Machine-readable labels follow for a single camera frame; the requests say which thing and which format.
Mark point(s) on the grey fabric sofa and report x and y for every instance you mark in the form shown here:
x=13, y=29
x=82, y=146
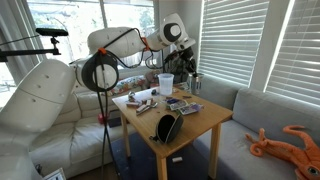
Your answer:
x=266, y=113

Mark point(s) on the black camera on stand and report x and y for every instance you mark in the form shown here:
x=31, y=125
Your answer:
x=50, y=32

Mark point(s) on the blue purple foil packet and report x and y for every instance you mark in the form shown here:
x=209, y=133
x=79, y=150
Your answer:
x=176, y=104

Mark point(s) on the light wooden table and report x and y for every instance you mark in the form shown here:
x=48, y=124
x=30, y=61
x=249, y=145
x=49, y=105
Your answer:
x=196, y=125

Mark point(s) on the small dark stick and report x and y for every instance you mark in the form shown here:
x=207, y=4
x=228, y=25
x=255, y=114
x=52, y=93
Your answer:
x=187, y=96

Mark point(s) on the clear plastic cup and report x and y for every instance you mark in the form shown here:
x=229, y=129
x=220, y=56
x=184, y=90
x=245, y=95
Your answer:
x=165, y=85

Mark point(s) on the small red box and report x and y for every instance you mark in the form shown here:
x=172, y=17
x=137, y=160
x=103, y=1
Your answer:
x=101, y=118

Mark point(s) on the colourful floral pillow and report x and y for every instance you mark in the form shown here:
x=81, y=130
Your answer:
x=128, y=85

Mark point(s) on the colourful printed packet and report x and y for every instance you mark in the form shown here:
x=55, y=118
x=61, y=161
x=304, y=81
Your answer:
x=192, y=108

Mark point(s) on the large glass window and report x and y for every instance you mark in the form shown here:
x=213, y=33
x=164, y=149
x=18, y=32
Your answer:
x=76, y=16

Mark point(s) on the small white floor object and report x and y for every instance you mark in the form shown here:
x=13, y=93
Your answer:
x=177, y=159

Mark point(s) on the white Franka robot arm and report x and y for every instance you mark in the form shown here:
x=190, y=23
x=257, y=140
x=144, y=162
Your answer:
x=36, y=96

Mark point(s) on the black glasses case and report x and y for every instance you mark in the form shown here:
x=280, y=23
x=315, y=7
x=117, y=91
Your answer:
x=168, y=128

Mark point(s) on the wide white window blind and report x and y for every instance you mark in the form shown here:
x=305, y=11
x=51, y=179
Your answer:
x=233, y=36

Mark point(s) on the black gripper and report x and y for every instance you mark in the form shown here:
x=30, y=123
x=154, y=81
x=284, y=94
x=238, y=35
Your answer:
x=186, y=56

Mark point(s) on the long wooden block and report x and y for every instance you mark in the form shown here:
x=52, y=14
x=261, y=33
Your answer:
x=142, y=109

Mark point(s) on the white leather sofa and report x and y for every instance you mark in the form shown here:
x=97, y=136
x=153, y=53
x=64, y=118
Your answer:
x=83, y=143

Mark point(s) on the dark blue rug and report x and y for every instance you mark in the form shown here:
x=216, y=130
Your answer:
x=143, y=163

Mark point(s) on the small black box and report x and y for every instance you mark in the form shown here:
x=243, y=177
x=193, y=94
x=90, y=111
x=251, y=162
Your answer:
x=115, y=122

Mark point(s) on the grey curtain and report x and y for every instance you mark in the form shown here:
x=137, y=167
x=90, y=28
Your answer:
x=16, y=20

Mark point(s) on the orange squid plush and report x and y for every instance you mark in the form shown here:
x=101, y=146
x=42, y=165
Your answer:
x=293, y=150

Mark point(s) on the narrow white window blind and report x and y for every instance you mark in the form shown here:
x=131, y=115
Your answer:
x=296, y=46

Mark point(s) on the silver cup with coloured print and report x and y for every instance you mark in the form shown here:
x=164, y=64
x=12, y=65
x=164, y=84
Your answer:
x=195, y=87

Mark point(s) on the white picture frame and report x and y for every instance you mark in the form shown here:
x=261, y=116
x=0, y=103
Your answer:
x=55, y=175

